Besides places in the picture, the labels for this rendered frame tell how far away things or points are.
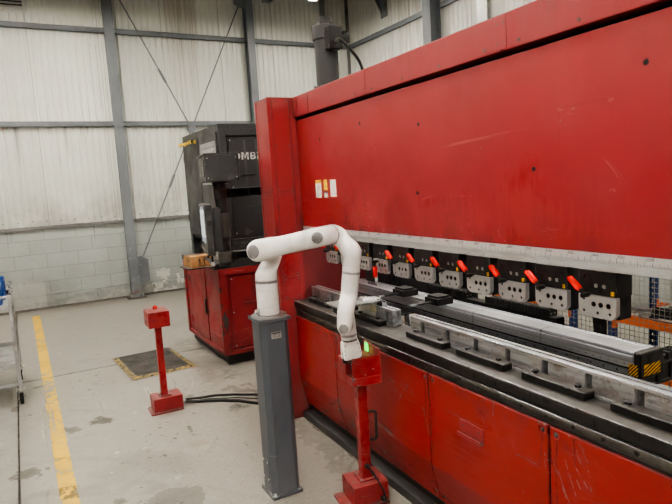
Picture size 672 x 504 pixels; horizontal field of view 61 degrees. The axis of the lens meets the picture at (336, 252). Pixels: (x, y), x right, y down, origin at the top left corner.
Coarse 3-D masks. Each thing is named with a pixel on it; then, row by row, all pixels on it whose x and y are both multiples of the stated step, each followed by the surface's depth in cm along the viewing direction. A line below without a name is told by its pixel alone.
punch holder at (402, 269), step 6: (396, 246) 306; (396, 252) 307; (402, 252) 302; (408, 252) 297; (396, 258) 307; (402, 258) 302; (414, 258) 299; (396, 264) 307; (402, 264) 302; (408, 264) 298; (396, 270) 308; (402, 270) 303; (408, 270) 298; (414, 270) 300; (402, 276) 304; (408, 276) 299; (414, 276) 300
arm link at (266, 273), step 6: (270, 258) 307; (276, 258) 310; (264, 264) 310; (270, 264) 309; (276, 264) 309; (258, 270) 307; (264, 270) 305; (270, 270) 305; (276, 270) 307; (258, 276) 304; (264, 276) 303; (270, 276) 304; (276, 276) 308; (258, 282) 305; (264, 282) 304; (270, 282) 304
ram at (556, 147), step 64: (512, 64) 221; (576, 64) 196; (640, 64) 176; (320, 128) 370; (384, 128) 304; (448, 128) 258; (512, 128) 225; (576, 128) 199; (640, 128) 178; (384, 192) 311; (448, 192) 263; (512, 192) 228; (576, 192) 201; (640, 192) 180; (512, 256) 232; (640, 256) 183
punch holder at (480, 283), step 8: (472, 256) 253; (480, 256) 249; (472, 264) 254; (480, 264) 249; (488, 264) 245; (496, 264) 246; (472, 272) 254; (480, 272) 250; (488, 272) 245; (472, 280) 254; (480, 280) 250; (488, 280) 245; (496, 280) 247; (472, 288) 255; (480, 288) 250; (488, 288) 246; (496, 288) 247
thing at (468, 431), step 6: (462, 420) 254; (462, 426) 255; (468, 426) 251; (474, 426) 247; (462, 432) 255; (468, 432) 251; (474, 432) 248; (480, 432) 244; (468, 438) 249; (474, 438) 248; (480, 438) 245; (480, 444) 243
